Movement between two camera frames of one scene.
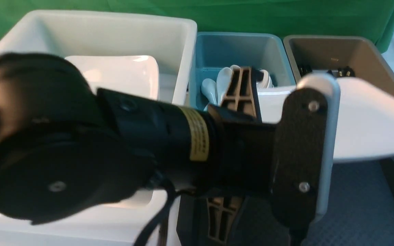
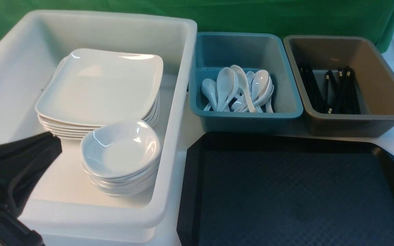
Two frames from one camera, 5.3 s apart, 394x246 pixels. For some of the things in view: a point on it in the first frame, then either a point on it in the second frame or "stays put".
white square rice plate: x=372 y=119 to x=88 y=86
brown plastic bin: x=362 y=55 stays put
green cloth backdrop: x=375 y=20 stays put
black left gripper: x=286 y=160 to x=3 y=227
